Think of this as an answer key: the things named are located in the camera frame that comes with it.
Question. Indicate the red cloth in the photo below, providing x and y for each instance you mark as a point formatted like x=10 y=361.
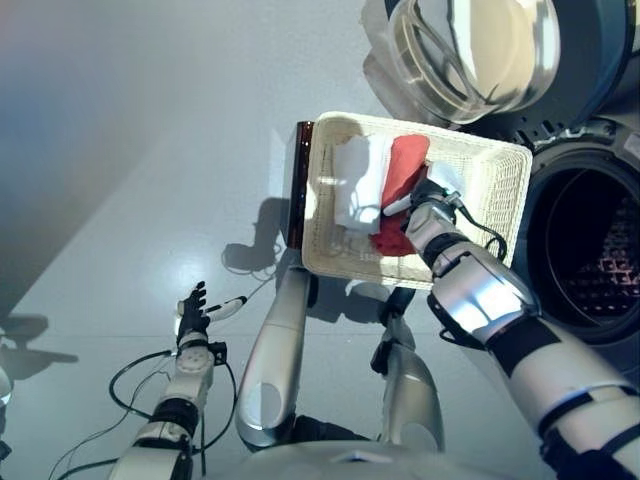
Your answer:
x=407 y=155

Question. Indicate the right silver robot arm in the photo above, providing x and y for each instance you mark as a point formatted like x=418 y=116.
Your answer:
x=500 y=310

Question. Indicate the right silver robot leg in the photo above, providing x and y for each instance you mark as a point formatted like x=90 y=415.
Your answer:
x=412 y=395

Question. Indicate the round glass washer door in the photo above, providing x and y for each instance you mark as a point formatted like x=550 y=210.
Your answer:
x=500 y=60

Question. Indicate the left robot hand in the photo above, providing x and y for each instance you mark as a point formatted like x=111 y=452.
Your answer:
x=192 y=315

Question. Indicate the grey front-load washing machine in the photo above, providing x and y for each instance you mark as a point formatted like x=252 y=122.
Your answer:
x=590 y=240

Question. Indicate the dark brown stool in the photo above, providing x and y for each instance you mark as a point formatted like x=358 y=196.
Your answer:
x=300 y=190

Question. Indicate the silver robot torso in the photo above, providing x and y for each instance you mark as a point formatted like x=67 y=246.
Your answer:
x=370 y=462

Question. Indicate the white cloth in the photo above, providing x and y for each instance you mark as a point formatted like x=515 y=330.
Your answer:
x=360 y=170

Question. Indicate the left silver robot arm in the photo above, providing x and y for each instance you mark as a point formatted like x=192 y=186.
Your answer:
x=185 y=380

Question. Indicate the white wicker basket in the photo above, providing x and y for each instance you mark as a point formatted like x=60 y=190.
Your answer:
x=500 y=175

